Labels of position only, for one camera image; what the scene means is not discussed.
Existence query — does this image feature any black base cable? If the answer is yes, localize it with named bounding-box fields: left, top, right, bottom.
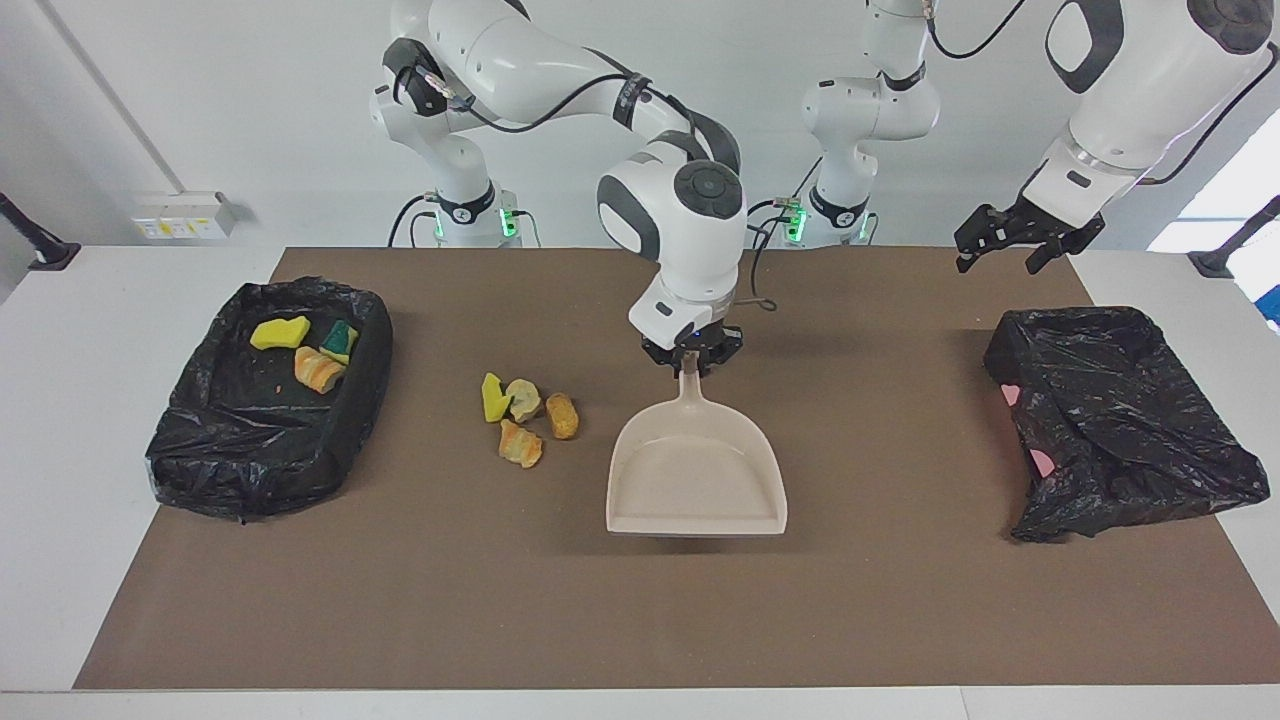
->
left=748, top=160, right=831, bottom=251
left=388, top=193, right=441, bottom=248

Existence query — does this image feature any left arm cable with straps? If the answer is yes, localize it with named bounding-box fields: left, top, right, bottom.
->
left=920, top=0, right=1280, bottom=188

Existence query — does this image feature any bin lined with black bag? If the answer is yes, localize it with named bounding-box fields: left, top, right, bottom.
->
left=145, top=277, right=394, bottom=523

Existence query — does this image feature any grey wall conduit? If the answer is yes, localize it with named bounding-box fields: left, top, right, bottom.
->
left=38, top=0, right=191, bottom=198

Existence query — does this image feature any crumpled black trash bag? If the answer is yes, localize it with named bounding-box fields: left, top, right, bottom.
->
left=983, top=306, right=1271, bottom=544

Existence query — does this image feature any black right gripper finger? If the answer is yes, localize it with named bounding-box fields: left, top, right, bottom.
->
left=640, top=338, right=691, bottom=376
left=690, top=326, right=746, bottom=379

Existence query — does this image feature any black camera stand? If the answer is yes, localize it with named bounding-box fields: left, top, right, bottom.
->
left=1188, top=195, right=1280, bottom=279
left=0, top=192, right=81, bottom=271

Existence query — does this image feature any right arm cable with straps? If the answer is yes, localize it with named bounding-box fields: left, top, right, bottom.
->
left=395, top=40, right=779, bottom=313

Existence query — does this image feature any pink plastic bin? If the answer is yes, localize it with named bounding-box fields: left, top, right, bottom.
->
left=1000, top=383, right=1057, bottom=479

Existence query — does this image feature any black left base cable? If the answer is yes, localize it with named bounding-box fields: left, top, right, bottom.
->
left=748, top=160, right=831, bottom=251

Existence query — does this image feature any golden croissant bread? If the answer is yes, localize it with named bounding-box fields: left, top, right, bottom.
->
left=498, top=418, right=544, bottom=469

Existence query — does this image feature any brown table mat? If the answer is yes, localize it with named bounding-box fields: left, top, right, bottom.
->
left=73, top=247, right=1280, bottom=691

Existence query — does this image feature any white wall socket box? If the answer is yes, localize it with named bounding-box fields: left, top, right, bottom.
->
left=130, top=192, right=241, bottom=241

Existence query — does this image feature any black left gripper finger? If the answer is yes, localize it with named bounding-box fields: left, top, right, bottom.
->
left=1020, top=210, right=1107, bottom=276
left=953, top=203, right=1031, bottom=273

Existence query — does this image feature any striped croissant bread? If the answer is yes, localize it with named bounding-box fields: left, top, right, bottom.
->
left=294, top=346, right=347, bottom=395

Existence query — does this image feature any arm cable with straps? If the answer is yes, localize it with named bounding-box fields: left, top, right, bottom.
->
left=395, top=40, right=779, bottom=313
left=920, top=0, right=1280, bottom=188

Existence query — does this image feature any beige plastic dustpan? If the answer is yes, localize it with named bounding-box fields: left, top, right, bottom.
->
left=606, top=352, right=789, bottom=538

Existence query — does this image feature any black right base cable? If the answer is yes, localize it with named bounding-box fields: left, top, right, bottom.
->
left=388, top=193, right=441, bottom=248

